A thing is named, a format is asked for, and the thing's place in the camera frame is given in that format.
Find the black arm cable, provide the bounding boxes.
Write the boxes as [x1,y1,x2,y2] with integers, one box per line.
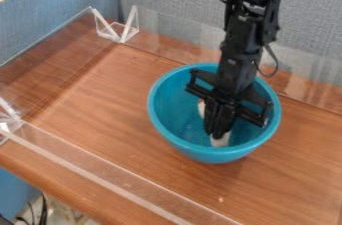
[254,43,280,79]

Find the black floor cables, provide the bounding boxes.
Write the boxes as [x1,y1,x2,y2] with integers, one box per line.
[0,192,49,225]

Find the clear acrylic back barrier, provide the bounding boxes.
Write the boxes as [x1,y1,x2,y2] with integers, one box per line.
[93,6,342,114]

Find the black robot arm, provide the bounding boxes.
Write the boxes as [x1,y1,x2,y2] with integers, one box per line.
[187,0,280,141]

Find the clear acrylic left barrier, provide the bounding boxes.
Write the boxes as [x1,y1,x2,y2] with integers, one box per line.
[0,6,95,67]

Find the blue plastic bowl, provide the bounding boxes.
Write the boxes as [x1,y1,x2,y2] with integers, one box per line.
[147,63,282,164]

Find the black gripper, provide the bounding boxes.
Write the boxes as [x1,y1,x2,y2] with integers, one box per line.
[186,47,272,140]

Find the toy mushroom brown cap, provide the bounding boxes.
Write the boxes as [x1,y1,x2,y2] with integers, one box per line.
[198,99,231,147]

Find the clear acrylic front barrier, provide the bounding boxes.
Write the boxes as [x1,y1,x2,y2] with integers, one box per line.
[0,98,242,225]

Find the clear acrylic barrier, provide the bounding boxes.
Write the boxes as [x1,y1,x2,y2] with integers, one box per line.
[0,6,95,67]
[93,6,342,114]
[0,98,242,225]

